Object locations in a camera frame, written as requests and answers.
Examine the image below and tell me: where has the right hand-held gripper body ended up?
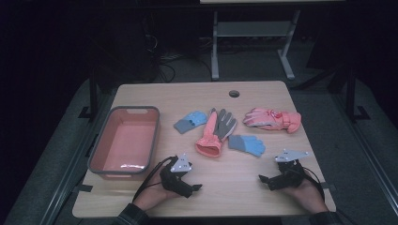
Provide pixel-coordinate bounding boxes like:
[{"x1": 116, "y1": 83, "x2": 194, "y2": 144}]
[{"x1": 269, "y1": 149, "x2": 311, "y2": 191}]

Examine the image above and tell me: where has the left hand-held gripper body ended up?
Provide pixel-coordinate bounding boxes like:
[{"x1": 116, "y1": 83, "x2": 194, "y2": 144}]
[{"x1": 160, "y1": 153, "x2": 193, "y2": 195}]

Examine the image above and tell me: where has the plain blue grey knit glove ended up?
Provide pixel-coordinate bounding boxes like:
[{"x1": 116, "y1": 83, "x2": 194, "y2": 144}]
[{"x1": 227, "y1": 134, "x2": 267, "y2": 158}]

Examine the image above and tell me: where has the pink glove with grey palm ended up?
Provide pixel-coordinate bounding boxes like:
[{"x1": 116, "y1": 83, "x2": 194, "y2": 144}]
[{"x1": 194, "y1": 107, "x2": 238, "y2": 158}]

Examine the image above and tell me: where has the dotted blue grey knit glove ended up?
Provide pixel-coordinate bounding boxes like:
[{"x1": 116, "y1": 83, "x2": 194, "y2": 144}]
[{"x1": 173, "y1": 110, "x2": 208, "y2": 135}]

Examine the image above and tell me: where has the pink basin with grey rim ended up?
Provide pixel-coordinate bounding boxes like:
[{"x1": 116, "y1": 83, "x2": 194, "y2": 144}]
[{"x1": 87, "y1": 105, "x2": 161, "y2": 182}]

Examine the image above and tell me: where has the person's right hand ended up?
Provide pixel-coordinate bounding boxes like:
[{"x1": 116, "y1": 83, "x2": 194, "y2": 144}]
[{"x1": 284, "y1": 175, "x2": 330, "y2": 214}]

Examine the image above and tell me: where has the person's left hand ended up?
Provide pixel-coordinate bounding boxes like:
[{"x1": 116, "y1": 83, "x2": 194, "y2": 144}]
[{"x1": 133, "y1": 168, "x2": 180, "y2": 212}]

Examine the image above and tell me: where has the black tape strip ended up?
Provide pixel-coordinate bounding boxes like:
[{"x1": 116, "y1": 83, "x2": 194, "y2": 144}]
[
  {"x1": 72, "y1": 184, "x2": 94, "y2": 193},
  {"x1": 319, "y1": 182, "x2": 337, "y2": 192}
]

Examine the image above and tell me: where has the pink padded ski glove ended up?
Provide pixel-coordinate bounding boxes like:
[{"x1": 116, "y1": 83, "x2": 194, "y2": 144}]
[{"x1": 242, "y1": 107, "x2": 302, "y2": 135}]

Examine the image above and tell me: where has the right hand-held gripper cable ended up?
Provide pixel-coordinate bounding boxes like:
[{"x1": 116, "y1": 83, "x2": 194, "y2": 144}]
[{"x1": 300, "y1": 166, "x2": 327, "y2": 201}]

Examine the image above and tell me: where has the hand-held gripper cable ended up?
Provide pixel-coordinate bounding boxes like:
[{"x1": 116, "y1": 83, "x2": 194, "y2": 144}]
[
  {"x1": 132, "y1": 155, "x2": 176, "y2": 203},
  {"x1": 300, "y1": 166, "x2": 327, "y2": 201}
]

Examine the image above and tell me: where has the left hand-held gripper cable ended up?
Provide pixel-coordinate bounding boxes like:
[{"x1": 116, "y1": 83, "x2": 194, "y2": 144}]
[{"x1": 132, "y1": 155, "x2": 176, "y2": 203}]

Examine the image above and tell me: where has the aluminium floor rail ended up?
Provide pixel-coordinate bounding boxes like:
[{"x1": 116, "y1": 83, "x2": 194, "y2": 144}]
[
  {"x1": 331, "y1": 93, "x2": 398, "y2": 217},
  {"x1": 39, "y1": 93, "x2": 111, "y2": 225}
]

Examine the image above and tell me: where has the black stand post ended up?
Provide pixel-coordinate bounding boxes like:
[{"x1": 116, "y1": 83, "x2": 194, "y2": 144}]
[
  {"x1": 344, "y1": 67, "x2": 372, "y2": 124},
  {"x1": 78, "y1": 67, "x2": 99, "y2": 120}
]

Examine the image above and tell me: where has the bundle of floor cables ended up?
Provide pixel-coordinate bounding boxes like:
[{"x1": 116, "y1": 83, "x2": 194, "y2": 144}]
[{"x1": 142, "y1": 32, "x2": 214, "y2": 84}]

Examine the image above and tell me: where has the grey metal table frame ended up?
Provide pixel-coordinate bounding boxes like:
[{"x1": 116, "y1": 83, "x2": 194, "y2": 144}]
[{"x1": 210, "y1": 8, "x2": 302, "y2": 82}]

